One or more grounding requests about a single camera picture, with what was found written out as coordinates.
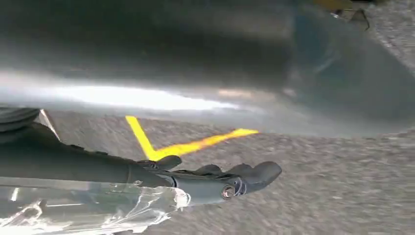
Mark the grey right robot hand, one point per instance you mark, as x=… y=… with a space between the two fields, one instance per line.
x=81 y=175

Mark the yellow tape corner mark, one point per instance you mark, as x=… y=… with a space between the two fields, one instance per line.
x=152 y=153

